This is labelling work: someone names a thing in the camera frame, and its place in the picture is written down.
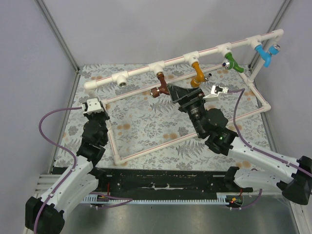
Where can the aluminium frame profile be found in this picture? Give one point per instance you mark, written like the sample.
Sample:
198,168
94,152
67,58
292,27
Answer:
280,15
57,33

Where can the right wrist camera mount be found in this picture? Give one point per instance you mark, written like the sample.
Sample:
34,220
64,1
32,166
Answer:
216,91

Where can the white slotted cable duct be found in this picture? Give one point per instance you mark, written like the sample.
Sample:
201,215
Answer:
99,200

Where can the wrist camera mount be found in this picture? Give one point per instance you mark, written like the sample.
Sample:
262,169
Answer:
92,106
216,91

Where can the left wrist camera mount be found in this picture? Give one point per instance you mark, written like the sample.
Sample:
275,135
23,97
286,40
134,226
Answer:
92,106

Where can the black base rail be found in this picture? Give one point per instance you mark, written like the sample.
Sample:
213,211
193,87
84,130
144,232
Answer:
129,183

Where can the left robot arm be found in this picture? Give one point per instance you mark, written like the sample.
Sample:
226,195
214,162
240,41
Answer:
47,213

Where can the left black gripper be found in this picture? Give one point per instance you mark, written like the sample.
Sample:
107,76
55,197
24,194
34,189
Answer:
103,116

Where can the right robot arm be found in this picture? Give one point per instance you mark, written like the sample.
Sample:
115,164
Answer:
293,177

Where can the blue water faucet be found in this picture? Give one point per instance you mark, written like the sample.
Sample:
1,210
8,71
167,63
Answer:
267,55

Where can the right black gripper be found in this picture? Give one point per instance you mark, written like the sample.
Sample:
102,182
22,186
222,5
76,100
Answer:
189,96

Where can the green water faucet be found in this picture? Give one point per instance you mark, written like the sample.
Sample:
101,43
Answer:
230,63

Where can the aluminium frame profile left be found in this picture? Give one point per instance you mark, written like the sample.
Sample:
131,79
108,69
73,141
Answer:
57,33

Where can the orange water faucet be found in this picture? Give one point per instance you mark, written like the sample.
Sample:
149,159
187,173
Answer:
200,77

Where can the brown water faucet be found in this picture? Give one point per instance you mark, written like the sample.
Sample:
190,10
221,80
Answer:
162,89

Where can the floral patterned table mat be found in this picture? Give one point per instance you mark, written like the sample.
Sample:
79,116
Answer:
141,122

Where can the aluminium frame profile right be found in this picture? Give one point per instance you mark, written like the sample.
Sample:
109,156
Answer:
280,15

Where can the white PVC pipe frame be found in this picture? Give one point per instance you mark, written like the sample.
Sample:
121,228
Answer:
120,78

